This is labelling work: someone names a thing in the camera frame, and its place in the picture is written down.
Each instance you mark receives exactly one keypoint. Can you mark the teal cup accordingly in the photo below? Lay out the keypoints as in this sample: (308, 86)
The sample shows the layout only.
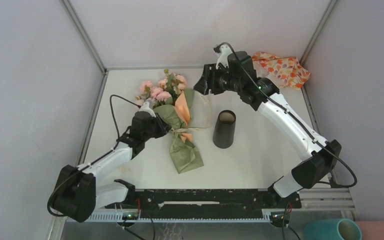
(333, 229)

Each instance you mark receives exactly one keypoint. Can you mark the orange floral cloth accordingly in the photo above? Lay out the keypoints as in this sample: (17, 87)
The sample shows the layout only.
(285, 72)

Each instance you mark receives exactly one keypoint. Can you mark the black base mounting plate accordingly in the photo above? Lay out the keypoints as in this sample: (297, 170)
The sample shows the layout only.
(206, 204)

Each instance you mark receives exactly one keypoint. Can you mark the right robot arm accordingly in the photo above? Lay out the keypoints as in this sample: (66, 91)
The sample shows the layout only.
(318, 155)

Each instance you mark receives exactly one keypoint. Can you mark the pink cup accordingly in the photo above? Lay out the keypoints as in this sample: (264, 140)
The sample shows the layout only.
(371, 230)

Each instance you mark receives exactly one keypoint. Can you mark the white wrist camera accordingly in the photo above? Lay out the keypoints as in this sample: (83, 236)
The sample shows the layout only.
(222, 51)
(147, 107)

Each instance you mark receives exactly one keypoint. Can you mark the pink flower bouquet green wrap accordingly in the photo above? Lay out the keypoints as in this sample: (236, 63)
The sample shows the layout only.
(173, 101)

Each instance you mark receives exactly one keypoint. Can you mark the black conical vase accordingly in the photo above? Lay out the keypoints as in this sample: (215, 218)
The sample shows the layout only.
(224, 130)

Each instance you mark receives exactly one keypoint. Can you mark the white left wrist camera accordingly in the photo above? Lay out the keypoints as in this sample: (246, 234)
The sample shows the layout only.
(147, 107)

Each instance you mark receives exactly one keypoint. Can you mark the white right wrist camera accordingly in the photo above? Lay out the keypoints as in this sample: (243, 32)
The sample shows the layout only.
(222, 51)

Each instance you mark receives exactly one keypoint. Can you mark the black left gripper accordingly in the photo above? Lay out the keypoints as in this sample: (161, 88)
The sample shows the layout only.
(164, 127)

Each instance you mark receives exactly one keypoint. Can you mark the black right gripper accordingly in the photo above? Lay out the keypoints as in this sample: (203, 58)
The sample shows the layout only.
(210, 73)

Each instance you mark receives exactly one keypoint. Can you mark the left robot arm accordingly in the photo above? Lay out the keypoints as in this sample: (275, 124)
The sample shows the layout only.
(77, 194)

